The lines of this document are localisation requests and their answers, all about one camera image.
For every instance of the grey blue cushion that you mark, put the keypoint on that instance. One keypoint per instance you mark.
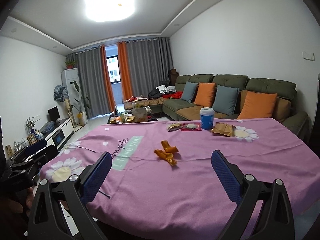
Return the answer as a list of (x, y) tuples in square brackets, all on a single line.
[(225, 100), (189, 91)]

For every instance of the pink floral tablecloth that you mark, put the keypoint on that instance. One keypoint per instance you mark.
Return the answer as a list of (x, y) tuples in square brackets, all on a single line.
[(147, 197)]

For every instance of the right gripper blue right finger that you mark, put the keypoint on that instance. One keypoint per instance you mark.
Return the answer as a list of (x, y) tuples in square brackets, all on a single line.
[(275, 220)]

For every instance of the orange cushion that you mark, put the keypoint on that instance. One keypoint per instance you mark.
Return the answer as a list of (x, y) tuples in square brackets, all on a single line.
[(205, 94), (256, 105)]

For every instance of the covered standing fan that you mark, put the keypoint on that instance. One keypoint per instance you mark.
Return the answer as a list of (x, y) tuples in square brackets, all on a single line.
[(60, 93)]

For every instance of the brown seat cushion cover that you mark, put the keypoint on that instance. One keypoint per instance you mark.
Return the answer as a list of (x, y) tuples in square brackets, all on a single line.
[(190, 113)]

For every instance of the brown snack bag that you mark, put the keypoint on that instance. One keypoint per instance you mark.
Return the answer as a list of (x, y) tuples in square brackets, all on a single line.
[(223, 129)]

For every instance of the clear packaged biscuits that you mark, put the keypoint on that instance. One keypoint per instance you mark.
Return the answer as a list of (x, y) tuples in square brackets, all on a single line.
[(174, 127)]

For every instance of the cluttered coffee table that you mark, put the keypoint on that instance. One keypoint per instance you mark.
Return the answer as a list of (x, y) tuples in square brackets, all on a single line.
[(137, 113)]

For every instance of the blue white lidded cup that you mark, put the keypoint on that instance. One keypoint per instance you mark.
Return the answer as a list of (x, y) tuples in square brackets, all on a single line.
[(206, 118)]

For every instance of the small black monitor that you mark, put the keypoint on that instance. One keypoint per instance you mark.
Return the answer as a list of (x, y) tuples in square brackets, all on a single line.
[(54, 114)]

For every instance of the white wall switch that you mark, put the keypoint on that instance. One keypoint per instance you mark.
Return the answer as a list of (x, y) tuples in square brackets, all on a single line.
[(308, 56)]

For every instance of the grey blue cushion far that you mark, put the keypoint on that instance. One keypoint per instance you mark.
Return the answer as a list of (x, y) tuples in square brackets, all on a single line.
[(189, 91)]

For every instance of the round ceiling light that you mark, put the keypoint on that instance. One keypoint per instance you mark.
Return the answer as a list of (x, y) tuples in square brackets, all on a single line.
[(108, 10)]

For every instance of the grey blue cushion near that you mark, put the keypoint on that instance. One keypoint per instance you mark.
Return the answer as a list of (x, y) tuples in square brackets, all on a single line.
[(225, 100)]

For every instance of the grey orange curtain left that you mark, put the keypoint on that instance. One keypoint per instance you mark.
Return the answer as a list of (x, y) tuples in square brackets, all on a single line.
[(94, 80)]

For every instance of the tall potted plant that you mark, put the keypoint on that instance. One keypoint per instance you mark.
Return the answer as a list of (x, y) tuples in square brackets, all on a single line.
[(82, 102)]

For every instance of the red packaged cake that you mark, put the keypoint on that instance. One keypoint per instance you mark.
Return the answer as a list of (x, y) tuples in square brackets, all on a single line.
[(194, 126)]

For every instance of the orange cushion far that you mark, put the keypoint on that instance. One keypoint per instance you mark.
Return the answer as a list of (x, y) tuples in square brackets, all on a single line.
[(205, 94)]

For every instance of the white standing air conditioner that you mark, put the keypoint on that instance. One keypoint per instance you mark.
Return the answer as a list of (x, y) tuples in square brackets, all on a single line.
[(69, 76)]

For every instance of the pile of clothes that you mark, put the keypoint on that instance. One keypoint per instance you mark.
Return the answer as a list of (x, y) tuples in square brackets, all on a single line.
[(155, 97)]

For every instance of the green sectional sofa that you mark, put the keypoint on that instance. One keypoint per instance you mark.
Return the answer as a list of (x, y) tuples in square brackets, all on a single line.
[(284, 112)]

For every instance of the orange cushion near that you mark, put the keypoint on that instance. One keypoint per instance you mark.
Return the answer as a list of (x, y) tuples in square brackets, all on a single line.
[(256, 105)]

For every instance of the grey orange curtain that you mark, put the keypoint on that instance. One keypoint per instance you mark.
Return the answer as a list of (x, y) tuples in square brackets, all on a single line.
[(94, 80), (143, 64)]

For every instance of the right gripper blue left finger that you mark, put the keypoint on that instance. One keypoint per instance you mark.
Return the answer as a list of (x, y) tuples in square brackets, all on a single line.
[(47, 220)]

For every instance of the white black tv cabinet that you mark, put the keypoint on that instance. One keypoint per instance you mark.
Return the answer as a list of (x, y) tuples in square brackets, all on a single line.
[(54, 133)]

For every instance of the grey orange curtain right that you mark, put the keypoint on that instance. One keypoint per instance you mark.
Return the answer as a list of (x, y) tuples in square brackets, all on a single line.
[(143, 64)]

